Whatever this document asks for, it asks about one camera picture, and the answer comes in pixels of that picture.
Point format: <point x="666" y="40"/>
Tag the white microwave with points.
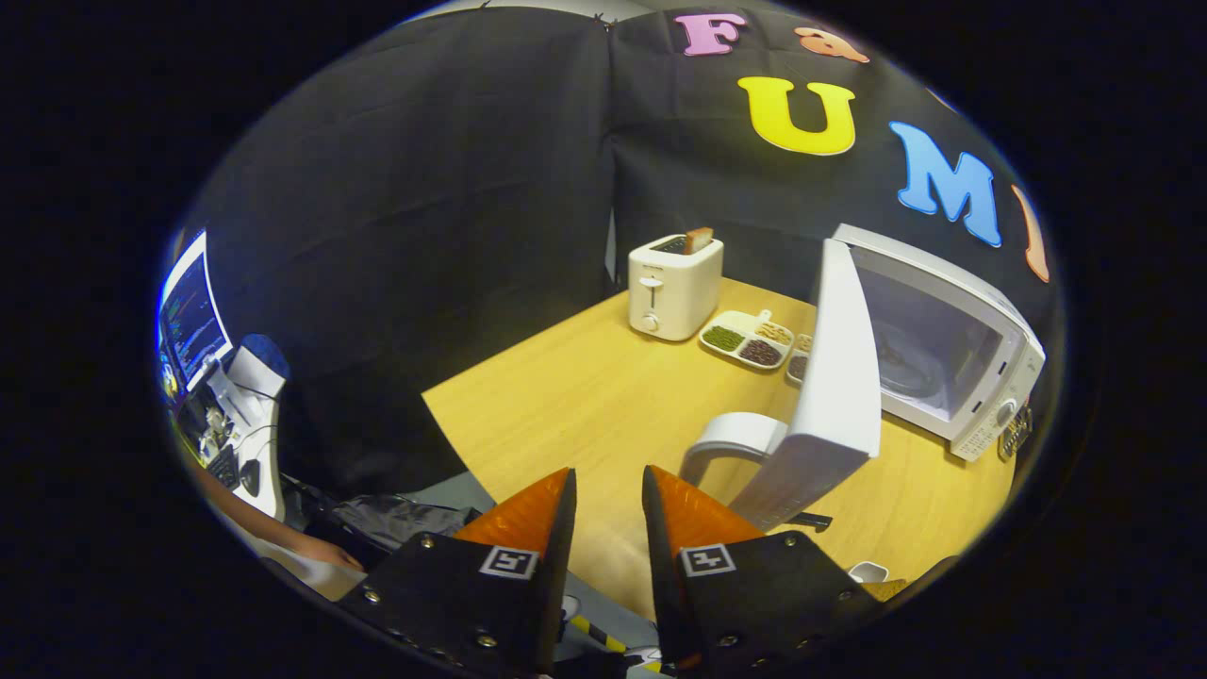
<point x="839" y="396"/>

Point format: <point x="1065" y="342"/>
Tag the white divided snack tray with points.
<point x="745" y="339"/>
<point x="800" y="363"/>

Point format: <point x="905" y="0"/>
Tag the white toaster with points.
<point x="674" y="292"/>

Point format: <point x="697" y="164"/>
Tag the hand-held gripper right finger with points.
<point x="660" y="575"/>

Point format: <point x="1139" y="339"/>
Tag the small white dish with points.
<point x="868" y="571"/>

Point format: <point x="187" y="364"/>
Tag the computer monitor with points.
<point x="193" y="316"/>

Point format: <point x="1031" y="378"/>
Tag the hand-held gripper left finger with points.
<point x="556" y="575"/>

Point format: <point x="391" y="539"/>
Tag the dark plastic bag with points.
<point x="396" y="519"/>

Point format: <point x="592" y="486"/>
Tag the brown bread slice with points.
<point x="699" y="240"/>

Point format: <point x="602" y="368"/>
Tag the black computer mouse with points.
<point x="250" y="476"/>

